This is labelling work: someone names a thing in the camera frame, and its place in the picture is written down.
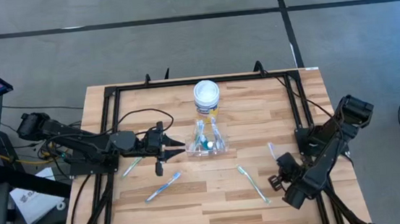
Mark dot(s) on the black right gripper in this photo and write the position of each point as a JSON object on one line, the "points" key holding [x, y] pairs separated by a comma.
{"points": [[288, 166]]}

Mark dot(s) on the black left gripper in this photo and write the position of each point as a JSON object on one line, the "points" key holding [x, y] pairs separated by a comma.
{"points": [[161, 144]]}

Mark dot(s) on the purple toothbrush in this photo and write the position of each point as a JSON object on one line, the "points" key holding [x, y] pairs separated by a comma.
{"points": [[272, 151]]}

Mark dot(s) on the blue toothbrush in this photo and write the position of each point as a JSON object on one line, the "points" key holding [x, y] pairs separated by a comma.
{"points": [[201, 126], [163, 187], [197, 141]]}

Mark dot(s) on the green toothbrush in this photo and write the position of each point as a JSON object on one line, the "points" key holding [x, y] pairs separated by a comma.
{"points": [[132, 167], [253, 185]]}

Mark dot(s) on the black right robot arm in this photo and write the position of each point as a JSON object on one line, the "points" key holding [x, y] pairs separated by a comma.
{"points": [[314, 174]]}

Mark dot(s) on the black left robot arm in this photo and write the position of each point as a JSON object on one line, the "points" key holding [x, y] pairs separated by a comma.
{"points": [[78, 137]]}

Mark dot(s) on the clear acrylic organizer box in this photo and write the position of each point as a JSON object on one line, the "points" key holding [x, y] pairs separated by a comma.
{"points": [[191, 152]]}

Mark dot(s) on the Lysol wipes canister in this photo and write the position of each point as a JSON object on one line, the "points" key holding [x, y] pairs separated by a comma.
{"points": [[206, 93]]}

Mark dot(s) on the white tape roll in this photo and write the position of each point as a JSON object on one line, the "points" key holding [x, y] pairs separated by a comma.
{"points": [[61, 205]]}

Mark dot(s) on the black cart leg beam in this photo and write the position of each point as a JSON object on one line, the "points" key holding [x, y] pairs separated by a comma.
{"points": [[28, 181]]}

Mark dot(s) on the white paper booklet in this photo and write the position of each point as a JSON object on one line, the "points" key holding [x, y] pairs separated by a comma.
{"points": [[34, 208]]}

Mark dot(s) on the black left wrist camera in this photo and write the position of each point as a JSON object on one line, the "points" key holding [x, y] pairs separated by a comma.
{"points": [[152, 141]]}

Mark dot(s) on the black metal rig frame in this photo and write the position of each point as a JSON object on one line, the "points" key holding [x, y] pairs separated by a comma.
{"points": [[201, 81]]}

